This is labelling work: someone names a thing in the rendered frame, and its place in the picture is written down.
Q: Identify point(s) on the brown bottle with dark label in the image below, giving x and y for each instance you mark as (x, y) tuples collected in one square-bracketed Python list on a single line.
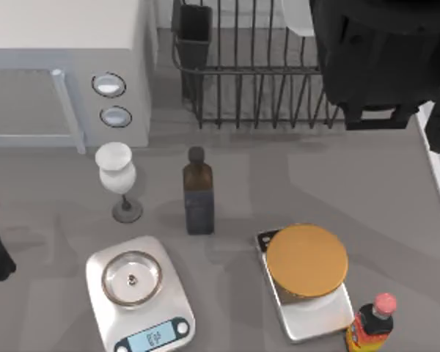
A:
[(199, 205)]

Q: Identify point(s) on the white goblet with grey foot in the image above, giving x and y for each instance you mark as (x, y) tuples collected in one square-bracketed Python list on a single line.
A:
[(116, 172)]

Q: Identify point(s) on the silver scale with blue display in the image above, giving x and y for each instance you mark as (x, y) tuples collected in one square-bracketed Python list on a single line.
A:
[(168, 271)]

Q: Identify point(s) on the pale microwave oven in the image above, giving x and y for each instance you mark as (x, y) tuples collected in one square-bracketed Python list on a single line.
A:
[(139, 91)]

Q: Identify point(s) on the silver scale with orange platform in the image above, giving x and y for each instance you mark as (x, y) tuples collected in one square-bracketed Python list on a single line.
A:
[(307, 258)]

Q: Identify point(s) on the small microwave knob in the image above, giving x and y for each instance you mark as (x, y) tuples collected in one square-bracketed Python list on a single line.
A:
[(116, 116)]

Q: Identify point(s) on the large microwave knob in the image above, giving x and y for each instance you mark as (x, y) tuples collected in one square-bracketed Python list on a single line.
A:
[(109, 85)]

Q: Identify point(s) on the black cutlery holder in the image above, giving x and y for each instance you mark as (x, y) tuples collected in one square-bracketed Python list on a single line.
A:
[(193, 33)]

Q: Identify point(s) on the glass microwave door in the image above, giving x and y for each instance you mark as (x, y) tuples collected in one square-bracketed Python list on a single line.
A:
[(22, 102)]

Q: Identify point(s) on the dark bottle with pink cap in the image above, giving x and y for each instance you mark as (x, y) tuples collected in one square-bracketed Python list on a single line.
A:
[(374, 324)]

